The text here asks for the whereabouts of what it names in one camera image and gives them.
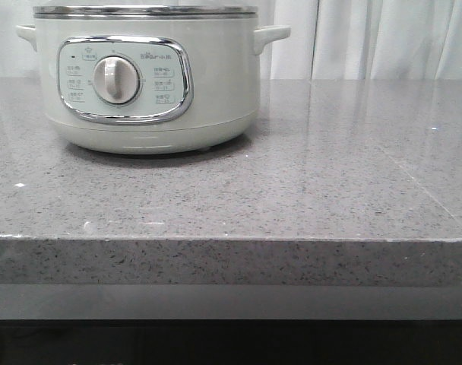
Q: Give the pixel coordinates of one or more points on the glass pot lid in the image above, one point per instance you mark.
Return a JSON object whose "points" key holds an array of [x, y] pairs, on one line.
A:
{"points": [[61, 9]]}

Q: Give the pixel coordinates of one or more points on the white curtain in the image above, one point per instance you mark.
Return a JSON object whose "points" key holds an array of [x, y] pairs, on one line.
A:
{"points": [[329, 39]]}

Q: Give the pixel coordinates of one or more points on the pale green electric pot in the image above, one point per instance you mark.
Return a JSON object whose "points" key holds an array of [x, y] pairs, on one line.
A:
{"points": [[140, 94]]}

